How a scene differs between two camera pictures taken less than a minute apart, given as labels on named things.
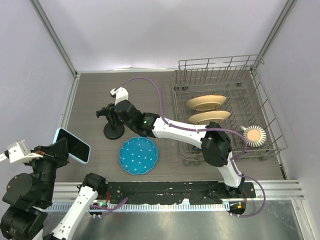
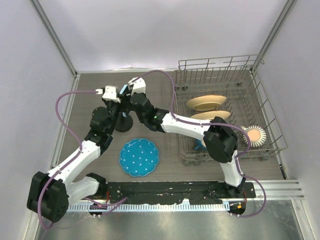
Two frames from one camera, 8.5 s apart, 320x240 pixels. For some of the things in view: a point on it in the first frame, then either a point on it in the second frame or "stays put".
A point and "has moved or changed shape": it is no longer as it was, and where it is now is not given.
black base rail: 163,192 stays put
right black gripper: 120,122 → 144,95
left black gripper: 60,148 → 118,104
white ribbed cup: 255,136 stays put
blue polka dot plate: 138,155 stays put
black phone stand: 114,130 has moved or changed shape
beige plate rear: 206,102 stays put
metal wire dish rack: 233,91 stays put
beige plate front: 204,119 stays put
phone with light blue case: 77,148 has moved or changed shape
